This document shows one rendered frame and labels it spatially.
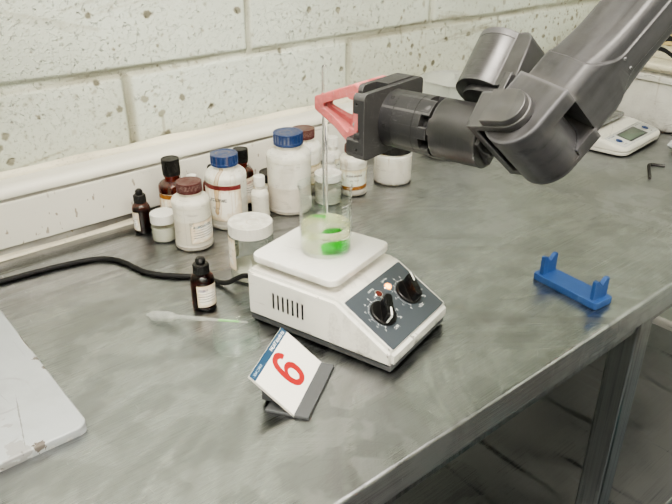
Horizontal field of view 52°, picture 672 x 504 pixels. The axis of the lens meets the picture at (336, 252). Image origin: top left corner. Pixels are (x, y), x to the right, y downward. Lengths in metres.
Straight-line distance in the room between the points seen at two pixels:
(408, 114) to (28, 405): 0.46
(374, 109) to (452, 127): 0.08
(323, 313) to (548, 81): 0.34
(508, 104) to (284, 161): 0.55
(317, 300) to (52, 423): 0.29
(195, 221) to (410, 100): 0.43
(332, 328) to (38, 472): 0.32
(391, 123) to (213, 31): 0.56
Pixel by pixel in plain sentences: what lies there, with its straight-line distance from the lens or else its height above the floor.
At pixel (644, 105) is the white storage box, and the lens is 1.69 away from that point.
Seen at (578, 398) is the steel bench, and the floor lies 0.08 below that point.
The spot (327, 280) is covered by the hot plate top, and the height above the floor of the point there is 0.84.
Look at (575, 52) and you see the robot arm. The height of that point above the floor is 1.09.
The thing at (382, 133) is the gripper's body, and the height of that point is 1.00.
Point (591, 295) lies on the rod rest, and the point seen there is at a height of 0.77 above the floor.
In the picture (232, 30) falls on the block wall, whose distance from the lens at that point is 1.19.
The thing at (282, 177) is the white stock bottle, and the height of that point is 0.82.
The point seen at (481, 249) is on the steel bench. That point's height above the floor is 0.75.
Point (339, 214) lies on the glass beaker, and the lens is 0.76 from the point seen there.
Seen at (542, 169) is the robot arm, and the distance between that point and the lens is 0.61.
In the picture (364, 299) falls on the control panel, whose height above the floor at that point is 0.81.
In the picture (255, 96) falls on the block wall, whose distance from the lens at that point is 1.24.
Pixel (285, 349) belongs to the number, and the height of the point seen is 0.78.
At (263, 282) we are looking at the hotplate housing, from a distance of 0.80.
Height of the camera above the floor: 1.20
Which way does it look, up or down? 27 degrees down
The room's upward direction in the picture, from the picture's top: straight up
